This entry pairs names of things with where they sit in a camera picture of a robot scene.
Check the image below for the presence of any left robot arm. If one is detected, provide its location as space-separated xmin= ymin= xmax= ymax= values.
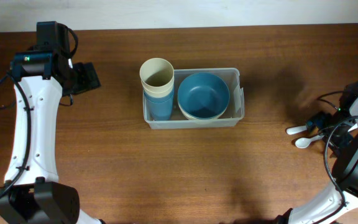
xmin=0 ymin=21 xmax=101 ymax=223

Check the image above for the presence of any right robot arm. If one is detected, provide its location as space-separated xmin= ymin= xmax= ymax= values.
xmin=274 ymin=82 xmax=358 ymax=224

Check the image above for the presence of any white plastic fork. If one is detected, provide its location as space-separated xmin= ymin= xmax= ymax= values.
xmin=286 ymin=124 xmax=358 ymax=135

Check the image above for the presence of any clear plastic container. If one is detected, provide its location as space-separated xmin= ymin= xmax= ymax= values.
xmin=143 ymin=68 xmax=245 ymax=129

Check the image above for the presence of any beige bowl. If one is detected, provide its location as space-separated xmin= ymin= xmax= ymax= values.
xmin=178 ymin=104 xmax=226 ymax=120

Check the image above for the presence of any blue cup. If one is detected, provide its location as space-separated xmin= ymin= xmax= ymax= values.
xmin=147 ymin=104 xmax=173 ymax=121
xmin=144 ymin=93 xmax=173 ymax=110

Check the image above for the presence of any beige cup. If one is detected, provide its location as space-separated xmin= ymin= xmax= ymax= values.
xmin=139 ymin=58 xmax=174 ymax=86
xmin=142 ymin=84 xmax=173 ymax=101

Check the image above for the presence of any white plastic spoon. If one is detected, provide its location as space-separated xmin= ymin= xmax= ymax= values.
xmin=295 ymin=135 xmax=323 ymax=149

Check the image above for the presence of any blue bowl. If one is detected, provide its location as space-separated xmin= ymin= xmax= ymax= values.
xmin=177 ymin=73 xmax=231 ymax=119

